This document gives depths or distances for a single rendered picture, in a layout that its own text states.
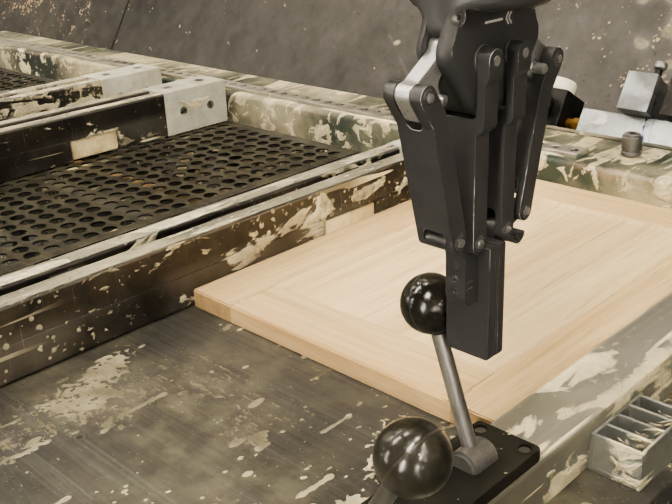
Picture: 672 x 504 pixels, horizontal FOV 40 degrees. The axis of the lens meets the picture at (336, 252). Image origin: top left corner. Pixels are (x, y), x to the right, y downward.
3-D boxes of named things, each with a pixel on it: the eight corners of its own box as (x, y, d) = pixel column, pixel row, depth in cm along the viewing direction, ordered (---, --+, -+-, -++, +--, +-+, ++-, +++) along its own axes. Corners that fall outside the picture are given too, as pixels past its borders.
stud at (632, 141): (644, 155, 114) (647, 132, 113) (635, 160, 112) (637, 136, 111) (626, 152, 115) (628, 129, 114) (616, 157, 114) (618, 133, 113)
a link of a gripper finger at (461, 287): (480, 217, 50) (446, 233, 48) (478, 301, 52) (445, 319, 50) (458, 211, 51) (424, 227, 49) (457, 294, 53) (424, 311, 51)
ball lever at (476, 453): (519, 465, 58) (466, 262, 56) (483, 494, 55) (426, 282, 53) (472, 459, 61) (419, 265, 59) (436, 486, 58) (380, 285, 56)
